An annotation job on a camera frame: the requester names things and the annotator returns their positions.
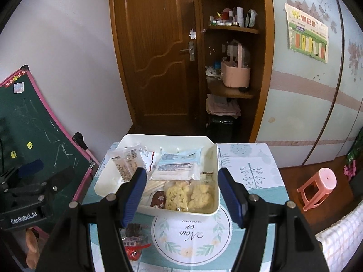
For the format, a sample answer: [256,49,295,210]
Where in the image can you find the dark red flower packet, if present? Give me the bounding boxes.
[150,191,166,209]

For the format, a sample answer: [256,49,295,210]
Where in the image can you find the clear bag printed label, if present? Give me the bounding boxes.
[107,145,146,182]

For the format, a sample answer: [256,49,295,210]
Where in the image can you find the clear bag yellow puffs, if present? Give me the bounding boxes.
[164,180,215,213]

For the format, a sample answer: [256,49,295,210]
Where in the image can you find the white blue packet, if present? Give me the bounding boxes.
[150,147,202,181]

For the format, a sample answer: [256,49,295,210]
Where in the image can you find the red clear snack packet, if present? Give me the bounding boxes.
[120,223,151,261]

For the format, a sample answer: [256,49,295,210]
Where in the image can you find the white plastic storage bin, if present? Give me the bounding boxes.
[94,134,220,218]

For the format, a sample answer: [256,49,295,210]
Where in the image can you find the teal patterned tablecloth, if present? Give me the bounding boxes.
[82,142,290,272]

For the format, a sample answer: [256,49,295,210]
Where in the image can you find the pink plastic stool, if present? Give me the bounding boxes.
[297,168,337,212]

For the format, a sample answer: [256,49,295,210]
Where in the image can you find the stack of pink cloths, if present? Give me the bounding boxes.
[206,94,240,118]

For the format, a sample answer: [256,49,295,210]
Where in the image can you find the wooden corner shelf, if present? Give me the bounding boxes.
[204,25,265,99]

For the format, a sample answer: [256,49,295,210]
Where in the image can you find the brown wooden door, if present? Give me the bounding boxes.
[110,0,201,136]

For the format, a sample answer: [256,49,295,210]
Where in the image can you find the green chalkboard pink frame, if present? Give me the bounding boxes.
[1,65,96,201]

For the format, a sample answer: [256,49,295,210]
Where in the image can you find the pink basket with handle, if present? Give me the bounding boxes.
[221,40,250,88]

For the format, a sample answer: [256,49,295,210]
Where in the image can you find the silver door handle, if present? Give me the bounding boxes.
[180,41,195,61]

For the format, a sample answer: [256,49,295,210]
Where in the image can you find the green yellow wall poster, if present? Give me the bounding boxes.
[285,3,329,64]

